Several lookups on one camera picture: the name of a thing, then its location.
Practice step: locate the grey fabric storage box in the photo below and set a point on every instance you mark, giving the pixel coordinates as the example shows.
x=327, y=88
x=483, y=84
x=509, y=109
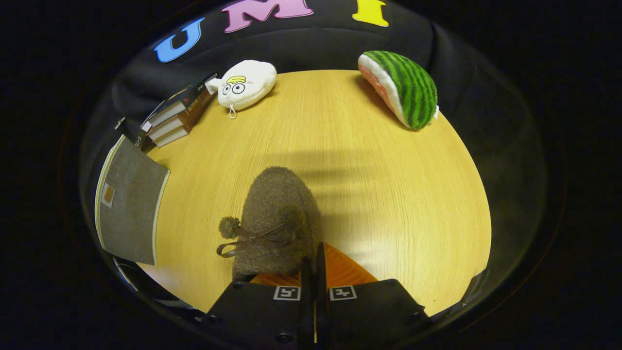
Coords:
x=131, y=204

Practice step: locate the white plush toy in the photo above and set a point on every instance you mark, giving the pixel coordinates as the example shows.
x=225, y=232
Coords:
x=252, y=80

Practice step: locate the black hardcover book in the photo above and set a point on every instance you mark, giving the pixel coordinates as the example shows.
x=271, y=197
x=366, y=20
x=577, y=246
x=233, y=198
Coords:
x=180, y=97

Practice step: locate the black backdrop cloth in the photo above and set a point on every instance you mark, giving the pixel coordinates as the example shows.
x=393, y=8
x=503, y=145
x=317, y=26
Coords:
x=505, y=170

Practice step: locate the brown cover book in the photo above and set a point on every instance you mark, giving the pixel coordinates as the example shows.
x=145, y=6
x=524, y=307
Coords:
x=172, y=126
x=172, y=137

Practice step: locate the watermelon slice plush toy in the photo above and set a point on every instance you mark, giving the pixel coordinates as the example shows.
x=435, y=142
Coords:
x=413, y=87

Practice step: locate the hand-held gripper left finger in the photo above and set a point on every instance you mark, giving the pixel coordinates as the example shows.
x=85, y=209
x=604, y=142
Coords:
x=257, y=316

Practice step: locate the brown fuzzy shoe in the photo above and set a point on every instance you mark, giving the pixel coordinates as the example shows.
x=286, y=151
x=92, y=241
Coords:
x=279, y=209

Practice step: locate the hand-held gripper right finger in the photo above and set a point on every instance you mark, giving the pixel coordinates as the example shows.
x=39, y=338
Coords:
x=369, y=316

